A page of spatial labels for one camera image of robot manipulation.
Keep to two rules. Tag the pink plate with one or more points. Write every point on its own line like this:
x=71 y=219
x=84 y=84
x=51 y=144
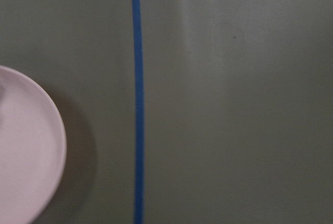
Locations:
x=33 y=148

